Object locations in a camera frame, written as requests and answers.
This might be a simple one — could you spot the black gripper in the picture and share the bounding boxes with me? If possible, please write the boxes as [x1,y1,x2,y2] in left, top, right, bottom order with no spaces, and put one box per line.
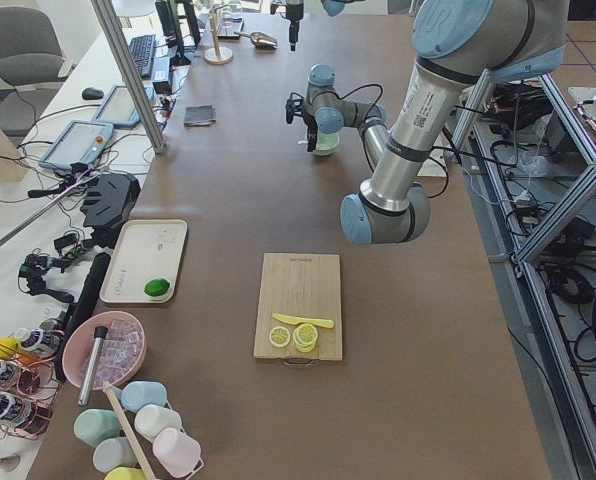
[285,92,318,152]

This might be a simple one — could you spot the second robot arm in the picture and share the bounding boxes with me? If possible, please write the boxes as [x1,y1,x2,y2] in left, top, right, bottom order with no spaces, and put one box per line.
[269,1,371,52]

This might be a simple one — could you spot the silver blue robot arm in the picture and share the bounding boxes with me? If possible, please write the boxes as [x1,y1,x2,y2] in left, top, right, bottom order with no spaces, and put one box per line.
[285,0,569,245]

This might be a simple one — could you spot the light green bowl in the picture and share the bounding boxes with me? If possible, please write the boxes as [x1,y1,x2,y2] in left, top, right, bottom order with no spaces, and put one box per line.
[312,132,340,157]

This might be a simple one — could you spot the pink bowl with ice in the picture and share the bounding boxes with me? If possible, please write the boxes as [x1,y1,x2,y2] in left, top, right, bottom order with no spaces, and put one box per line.
[62,311,147,390]

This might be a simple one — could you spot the metal scoop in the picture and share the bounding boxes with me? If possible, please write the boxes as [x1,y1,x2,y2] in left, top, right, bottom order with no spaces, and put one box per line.
[236,30,278,50]

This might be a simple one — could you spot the folded grey cloth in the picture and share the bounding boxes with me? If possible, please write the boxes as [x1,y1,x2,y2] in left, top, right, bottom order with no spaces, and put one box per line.
[183,105,216,127]

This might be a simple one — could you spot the wooden mug tree stand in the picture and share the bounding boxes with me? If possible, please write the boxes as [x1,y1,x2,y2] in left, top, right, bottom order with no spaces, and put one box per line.
[204,1,242,65]

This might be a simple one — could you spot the bamboo cutting board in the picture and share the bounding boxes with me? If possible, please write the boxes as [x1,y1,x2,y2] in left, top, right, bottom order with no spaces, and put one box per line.
[253,253,343,361]

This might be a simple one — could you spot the yellow plastic knife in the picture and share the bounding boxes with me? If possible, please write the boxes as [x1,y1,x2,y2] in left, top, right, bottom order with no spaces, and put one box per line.
[272,313,335,329]

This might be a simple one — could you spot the black keyboard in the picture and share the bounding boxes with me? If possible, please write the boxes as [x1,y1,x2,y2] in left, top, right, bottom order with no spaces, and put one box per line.
[129,34,156,79]

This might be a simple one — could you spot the teach pendant tablet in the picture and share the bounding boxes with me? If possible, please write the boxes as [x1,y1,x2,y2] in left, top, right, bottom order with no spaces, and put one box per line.
[38,121,114,171]
[93,85,140,129]

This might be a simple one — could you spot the stacked lemon slices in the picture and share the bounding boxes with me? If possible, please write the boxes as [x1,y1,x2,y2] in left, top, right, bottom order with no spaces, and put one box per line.
[293,323,319,353]

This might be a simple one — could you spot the cream rabbit tray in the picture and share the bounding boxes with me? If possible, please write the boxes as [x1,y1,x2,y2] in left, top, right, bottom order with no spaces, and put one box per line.
[99,219,188,305]

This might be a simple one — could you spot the lemon slice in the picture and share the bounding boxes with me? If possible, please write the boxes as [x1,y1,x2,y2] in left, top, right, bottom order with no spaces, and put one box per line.
[268,326,292,348]

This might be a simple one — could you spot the green lime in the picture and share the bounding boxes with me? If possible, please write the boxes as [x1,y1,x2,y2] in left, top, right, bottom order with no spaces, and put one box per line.
[143,277,171,298]

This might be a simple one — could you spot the computer mouse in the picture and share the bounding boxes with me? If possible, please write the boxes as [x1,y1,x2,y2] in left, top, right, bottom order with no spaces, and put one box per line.
[81,87,104,101]

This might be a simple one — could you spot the metal muddler tool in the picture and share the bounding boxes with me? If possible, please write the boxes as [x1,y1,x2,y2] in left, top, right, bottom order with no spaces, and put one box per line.
[77,326,109,407]

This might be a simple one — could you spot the grey office chair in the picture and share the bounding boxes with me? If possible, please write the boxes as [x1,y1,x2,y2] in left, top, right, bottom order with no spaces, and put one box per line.
[0,6,72,139]

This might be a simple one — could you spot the blue pastel cup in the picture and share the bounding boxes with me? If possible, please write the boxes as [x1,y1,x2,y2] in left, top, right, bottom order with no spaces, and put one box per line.
[121,380,168,413]

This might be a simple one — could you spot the pink pastel cup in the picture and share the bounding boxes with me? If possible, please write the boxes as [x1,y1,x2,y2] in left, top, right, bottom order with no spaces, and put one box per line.
[152,427,201,478]

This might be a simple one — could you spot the green pastel cup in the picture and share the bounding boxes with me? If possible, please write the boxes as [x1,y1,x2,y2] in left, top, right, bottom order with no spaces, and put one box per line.
[73,409,121,448]

